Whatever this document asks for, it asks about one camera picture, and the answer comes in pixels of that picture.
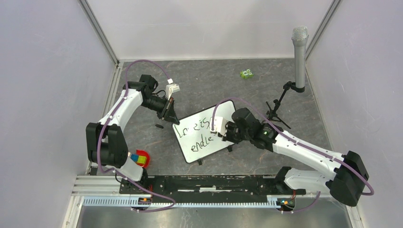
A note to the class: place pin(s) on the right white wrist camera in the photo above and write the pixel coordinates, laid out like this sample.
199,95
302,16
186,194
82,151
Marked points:
218,126

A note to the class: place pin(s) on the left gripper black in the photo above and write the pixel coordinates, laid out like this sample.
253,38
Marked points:
167,112

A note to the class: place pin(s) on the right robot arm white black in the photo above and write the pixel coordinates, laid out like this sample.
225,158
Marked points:
343,176

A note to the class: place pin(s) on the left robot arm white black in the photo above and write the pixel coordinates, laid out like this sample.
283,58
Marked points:
105,140

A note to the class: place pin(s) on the red bowl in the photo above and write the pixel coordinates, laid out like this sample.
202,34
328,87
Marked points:
141,152

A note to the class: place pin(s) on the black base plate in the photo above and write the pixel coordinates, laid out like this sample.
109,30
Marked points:
215,188

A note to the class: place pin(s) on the aluminium frame rail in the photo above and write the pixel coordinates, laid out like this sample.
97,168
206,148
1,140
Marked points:
96,186

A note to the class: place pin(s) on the colourful cube block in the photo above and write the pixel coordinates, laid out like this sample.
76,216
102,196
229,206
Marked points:
140,160

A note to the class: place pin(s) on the green toy block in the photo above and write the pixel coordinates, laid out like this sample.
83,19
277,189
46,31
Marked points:
245,74

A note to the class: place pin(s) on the grey microphone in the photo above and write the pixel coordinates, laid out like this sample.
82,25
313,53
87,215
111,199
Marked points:
299,39

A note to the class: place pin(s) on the white whiteboard black frame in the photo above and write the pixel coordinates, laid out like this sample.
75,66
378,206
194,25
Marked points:
194,137

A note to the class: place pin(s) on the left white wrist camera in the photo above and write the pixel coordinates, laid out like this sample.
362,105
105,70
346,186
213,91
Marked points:
171,88

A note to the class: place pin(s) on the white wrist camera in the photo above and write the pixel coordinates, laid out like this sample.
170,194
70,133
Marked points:
218,126
171,88

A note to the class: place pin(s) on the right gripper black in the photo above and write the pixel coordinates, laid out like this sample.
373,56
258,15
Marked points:
227,137

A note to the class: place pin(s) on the black microphone stand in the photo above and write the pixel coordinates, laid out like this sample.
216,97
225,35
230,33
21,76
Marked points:
272,113

